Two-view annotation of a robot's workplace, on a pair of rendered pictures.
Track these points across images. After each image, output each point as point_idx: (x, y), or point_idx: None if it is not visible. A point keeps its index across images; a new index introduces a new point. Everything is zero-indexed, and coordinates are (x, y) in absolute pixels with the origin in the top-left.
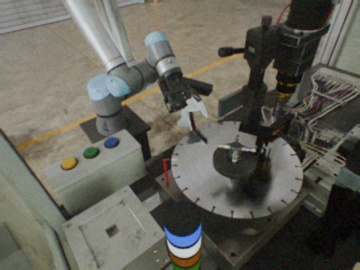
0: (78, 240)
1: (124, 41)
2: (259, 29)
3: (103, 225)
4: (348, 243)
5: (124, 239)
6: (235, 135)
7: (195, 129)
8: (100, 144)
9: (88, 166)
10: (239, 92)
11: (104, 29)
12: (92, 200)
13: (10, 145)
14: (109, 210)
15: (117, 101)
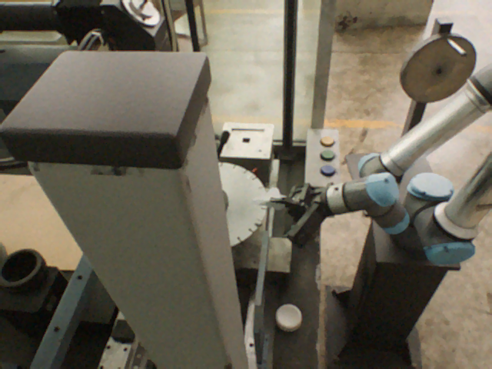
0: (255, 127)
1: (463, 195)
2: None
3: (254, 138)
4: None
5: (235, 142)
6: None
7: (264, 207)
8: (334, 164)
9: (312, 149)
10: (259, 260)
11: (424, 136)
12: (304, 167)
13: (285, 69)
14: (260, 144)
15: (407, 209)
